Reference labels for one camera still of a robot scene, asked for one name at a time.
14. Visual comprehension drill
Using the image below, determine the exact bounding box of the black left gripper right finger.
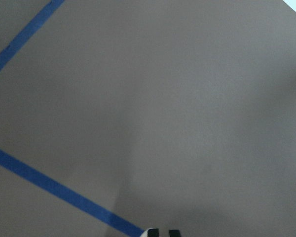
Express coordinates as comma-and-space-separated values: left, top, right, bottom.
169, 230, 181, 237

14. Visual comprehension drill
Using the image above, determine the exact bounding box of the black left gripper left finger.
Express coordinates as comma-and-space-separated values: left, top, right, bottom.
147, 229, 159, 237

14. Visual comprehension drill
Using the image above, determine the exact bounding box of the beige long-sleeve printed shirt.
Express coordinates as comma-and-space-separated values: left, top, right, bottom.
140, 228, 150, 237

